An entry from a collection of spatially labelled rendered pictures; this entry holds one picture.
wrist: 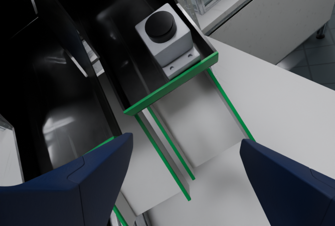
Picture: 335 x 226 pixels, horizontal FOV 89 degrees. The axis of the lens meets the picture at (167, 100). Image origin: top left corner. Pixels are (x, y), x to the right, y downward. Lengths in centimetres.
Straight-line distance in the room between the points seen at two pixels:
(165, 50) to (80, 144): 16
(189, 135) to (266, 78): 36
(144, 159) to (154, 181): 5
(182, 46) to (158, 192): 29
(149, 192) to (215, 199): 18
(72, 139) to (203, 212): 36
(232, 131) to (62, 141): 29
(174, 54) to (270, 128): 40
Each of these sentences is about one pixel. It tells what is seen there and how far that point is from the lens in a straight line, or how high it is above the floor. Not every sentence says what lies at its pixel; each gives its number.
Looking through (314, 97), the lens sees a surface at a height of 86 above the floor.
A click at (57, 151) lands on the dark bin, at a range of 28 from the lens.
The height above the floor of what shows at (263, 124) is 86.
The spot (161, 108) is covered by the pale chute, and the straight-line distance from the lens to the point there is 35.
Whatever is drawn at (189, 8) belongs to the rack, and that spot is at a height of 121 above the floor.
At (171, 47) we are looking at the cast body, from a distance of 18.
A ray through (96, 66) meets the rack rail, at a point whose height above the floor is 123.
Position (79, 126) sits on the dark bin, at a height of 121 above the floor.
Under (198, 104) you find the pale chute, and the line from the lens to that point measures 35.
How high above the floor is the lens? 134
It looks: 45 degrees down
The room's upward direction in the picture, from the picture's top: 38 degrees counter-clockwise
